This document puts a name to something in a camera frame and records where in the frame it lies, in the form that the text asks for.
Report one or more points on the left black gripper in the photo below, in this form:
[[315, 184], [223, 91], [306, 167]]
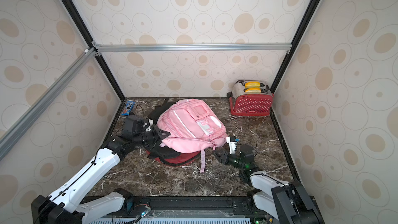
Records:
[[158, 135]]

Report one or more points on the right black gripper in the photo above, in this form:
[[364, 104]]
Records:
[[224, 155]]

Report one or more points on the black backpack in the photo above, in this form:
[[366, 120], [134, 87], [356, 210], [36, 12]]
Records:
[[161, 109]]

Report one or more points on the red backpack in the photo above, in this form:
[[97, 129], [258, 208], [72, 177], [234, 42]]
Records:
[[182, 160]]

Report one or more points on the pink backpack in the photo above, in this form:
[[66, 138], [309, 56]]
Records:
[[193, 127]]

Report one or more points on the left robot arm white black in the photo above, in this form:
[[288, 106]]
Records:
[[48, 210]]

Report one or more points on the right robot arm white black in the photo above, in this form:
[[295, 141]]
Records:
[[273, 193]]

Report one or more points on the blue candy packet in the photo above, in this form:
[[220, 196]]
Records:
[[128, 107]]

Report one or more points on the red polka dot toaster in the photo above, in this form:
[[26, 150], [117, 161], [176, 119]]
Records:
[[250, 104]]

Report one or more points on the front yellow toast slice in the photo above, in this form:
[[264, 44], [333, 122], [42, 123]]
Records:
[[253, 90]]

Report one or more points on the yellow toast slice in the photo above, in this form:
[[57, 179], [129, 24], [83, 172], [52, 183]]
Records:
[[253, 90], [252, 85]]

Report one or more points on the rear yellow toast slice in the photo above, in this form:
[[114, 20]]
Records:
[[252, 85]]

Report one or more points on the horizontal aluminium bar rear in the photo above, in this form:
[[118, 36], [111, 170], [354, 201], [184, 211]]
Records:
[[193, 47]]

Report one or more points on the diagonal aluminium bar left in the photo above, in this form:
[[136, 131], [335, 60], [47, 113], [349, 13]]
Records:
[[17, 131]]

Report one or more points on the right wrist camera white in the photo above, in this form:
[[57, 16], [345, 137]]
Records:
[[233, 142]]

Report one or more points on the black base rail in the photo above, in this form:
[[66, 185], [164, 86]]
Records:
[[186, 203]]

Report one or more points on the black frame post left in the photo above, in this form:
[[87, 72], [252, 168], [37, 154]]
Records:
[[85, 33]]

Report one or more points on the black frame post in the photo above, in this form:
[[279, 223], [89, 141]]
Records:
[[85, 33], [308, 14]]

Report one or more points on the black frame post right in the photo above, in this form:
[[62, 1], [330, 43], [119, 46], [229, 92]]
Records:
[[308, 14]]

